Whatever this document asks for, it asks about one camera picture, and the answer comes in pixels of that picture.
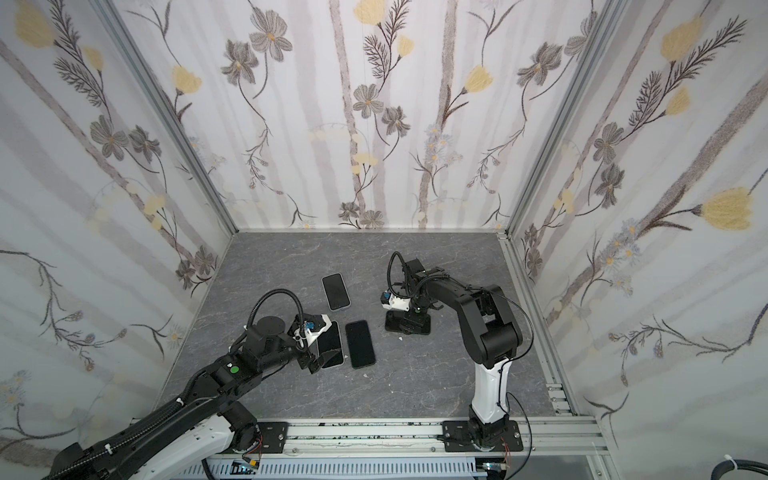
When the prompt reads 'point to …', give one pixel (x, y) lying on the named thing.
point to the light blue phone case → (341, 309)
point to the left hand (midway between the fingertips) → (325, 325)
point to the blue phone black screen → (335, 291)
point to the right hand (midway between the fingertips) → (406, 308)
